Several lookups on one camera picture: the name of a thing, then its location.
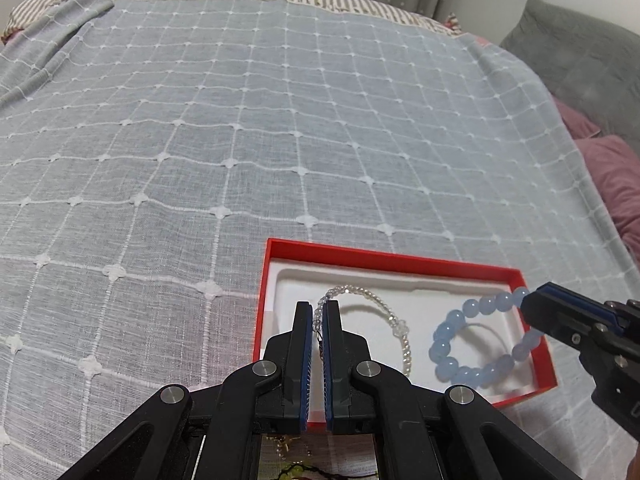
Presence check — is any blue bead bracelet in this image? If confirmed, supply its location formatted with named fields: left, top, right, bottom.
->
left=428, top=286, right=544, bottom=390

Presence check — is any white pearl bracelet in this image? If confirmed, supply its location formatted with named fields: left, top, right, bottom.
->
left=311, top=284, right=414, bottom=380

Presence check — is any red jewelry box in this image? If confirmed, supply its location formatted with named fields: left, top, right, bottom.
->
left=253, top=238, right=558, bottom=408

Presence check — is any purple pillow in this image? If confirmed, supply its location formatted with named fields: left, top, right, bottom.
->
left=553, top=98, right=640, bottom=263

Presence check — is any grey pillow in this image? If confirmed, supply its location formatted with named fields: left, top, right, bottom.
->
left=500, top=0, right=640, bottom=151

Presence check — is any grey grid bedspread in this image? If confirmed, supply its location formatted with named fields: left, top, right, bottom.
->
left=1, top=0, right=639, bottom=479

